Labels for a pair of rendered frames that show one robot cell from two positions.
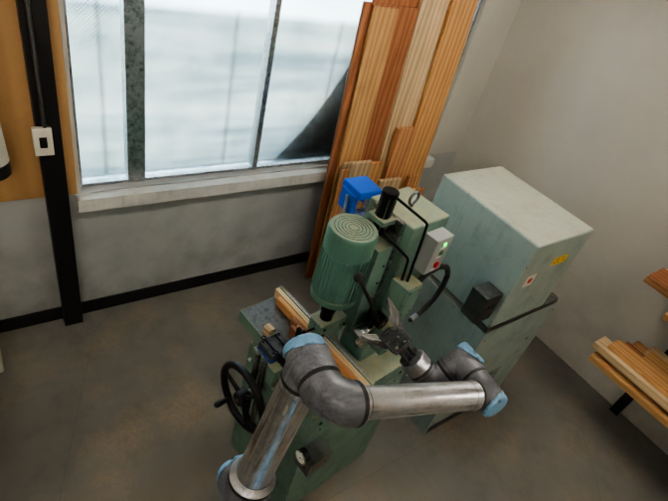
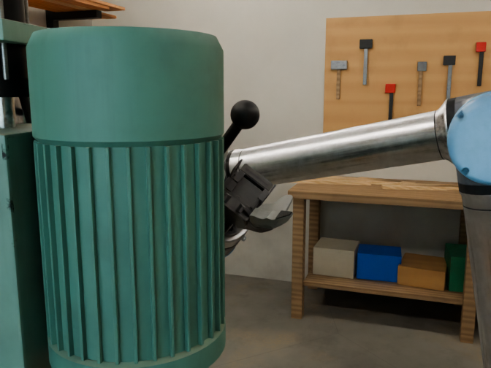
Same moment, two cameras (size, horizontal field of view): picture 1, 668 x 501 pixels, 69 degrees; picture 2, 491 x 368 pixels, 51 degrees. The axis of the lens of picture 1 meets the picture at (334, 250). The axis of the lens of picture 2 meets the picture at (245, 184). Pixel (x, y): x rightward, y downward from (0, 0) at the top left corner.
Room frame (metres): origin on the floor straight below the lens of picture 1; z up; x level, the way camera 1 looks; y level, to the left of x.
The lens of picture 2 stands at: (1.48, 0.44, 1.46)
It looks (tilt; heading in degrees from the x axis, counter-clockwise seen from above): 10 degrees down; 242
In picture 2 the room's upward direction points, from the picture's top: straight up
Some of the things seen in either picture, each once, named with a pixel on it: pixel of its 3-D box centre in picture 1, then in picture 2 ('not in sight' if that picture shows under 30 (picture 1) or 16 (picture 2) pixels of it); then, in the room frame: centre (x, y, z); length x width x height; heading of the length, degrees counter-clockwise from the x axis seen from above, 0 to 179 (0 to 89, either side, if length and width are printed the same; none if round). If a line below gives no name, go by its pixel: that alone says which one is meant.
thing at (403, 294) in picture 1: (402, 295); not in sight; (1.42, -0.30, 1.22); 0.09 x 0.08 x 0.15; 141
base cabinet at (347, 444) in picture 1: (311, 410); not in sight; (1.44, -0.12, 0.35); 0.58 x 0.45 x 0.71; 141
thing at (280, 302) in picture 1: (322, 349); not in sight; (1.33, -0.07, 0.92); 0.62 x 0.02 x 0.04; 51
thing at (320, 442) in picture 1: (313, 456); not in sight; (1.07, -0.16, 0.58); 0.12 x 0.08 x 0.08; 141
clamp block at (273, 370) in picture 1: (276, 360); not in sight; (1.21, 0.09, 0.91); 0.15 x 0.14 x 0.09; 51
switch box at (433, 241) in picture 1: (432, 250); not in sight; (1.51, -0.35, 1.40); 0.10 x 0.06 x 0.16; 141
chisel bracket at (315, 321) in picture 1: (327, 323); not in sight; (1.36, -0.06, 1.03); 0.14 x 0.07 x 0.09; 141
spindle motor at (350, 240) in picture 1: (343, 262); (134, 200); (1.35, -0.04, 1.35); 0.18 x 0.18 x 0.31
